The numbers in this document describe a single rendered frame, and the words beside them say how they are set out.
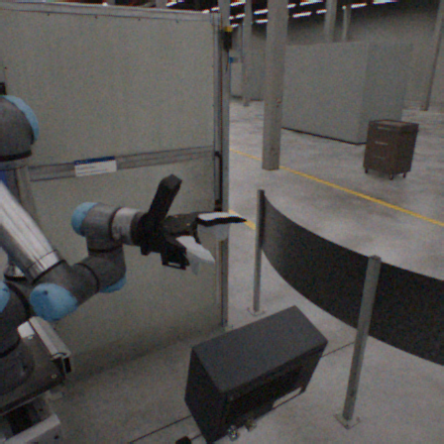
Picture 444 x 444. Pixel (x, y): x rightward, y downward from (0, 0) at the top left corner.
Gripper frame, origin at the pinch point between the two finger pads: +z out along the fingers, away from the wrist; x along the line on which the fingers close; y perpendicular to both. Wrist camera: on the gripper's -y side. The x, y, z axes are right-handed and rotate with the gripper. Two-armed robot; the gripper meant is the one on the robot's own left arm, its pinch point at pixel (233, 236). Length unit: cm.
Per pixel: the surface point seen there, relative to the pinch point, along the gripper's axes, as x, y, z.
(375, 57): -918, 79, -28
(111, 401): -43, 153, -97
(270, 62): -591, 48, -172
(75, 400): -35, 152, -116
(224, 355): 9.4, 20.1, 1.1
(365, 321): -90, 94, 26
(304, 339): -1.8, 22.7, 13.6
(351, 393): -84, 139, 26
